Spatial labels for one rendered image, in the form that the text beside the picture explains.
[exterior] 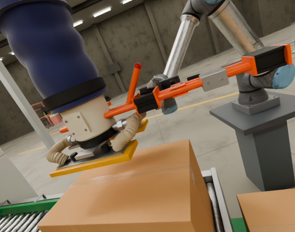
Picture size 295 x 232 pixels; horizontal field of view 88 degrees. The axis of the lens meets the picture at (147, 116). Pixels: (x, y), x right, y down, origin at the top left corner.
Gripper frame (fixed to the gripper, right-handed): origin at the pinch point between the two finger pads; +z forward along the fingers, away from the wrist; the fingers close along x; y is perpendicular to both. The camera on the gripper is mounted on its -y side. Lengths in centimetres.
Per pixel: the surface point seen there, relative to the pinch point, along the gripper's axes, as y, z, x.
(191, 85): -12.6, 3.1, 0.2
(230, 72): -23.3, 3.1, 0.1
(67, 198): 51, 10, -28
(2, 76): 271, -161, 88
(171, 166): 3.6, 2.0, -27.7
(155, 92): -1.7, 4.1, 2.2
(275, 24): -696, -1395, -74
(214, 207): -5, -11, -68
